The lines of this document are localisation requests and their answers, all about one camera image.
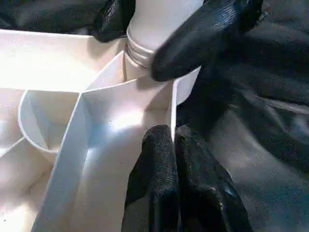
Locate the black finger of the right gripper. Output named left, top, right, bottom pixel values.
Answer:
left=93, top=0, right=136, bottom=43
left=149, top=0, right=264, bottom=83

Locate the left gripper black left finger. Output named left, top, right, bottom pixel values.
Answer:
left=122, top=124, right=181, bottom=232

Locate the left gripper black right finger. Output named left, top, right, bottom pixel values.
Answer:
left=174, top=124, right=253, bottom=232

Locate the white plastic table leg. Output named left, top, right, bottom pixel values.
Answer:
left=123, top=0, right=204, bottom=71

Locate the white plastic table top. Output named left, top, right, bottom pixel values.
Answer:
left=0, top=29, right=202, bottom=232

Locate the black plastic mat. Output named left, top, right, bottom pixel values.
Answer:
left=0, top=0, right=309, bottom=232

